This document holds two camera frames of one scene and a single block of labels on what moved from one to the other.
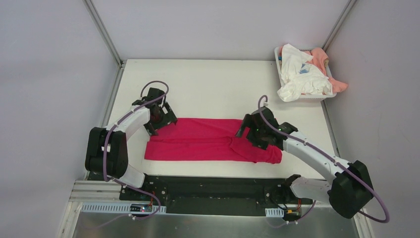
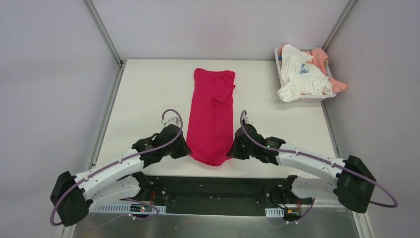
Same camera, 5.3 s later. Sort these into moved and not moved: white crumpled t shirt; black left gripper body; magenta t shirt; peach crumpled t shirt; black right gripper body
Moved: black left gripper body; black right gripper body; magenta t shirt
Not moved: white crumpled t shirt; peach crumpled t shirt
